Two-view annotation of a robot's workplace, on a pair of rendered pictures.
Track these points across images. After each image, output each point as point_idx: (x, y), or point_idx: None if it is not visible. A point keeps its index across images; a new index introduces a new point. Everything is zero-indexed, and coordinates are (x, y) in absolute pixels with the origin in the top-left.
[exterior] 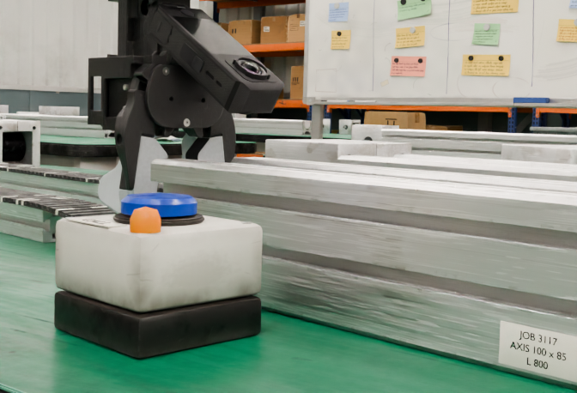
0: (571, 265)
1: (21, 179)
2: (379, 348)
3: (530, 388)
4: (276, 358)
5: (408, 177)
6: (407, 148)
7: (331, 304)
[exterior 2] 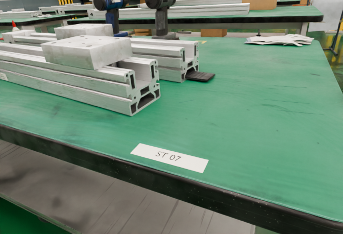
0: (0, 63)
1: None
2: None
3: (1, 82)
4: None
5: (0, 45)
6: (33, 31)
7: None
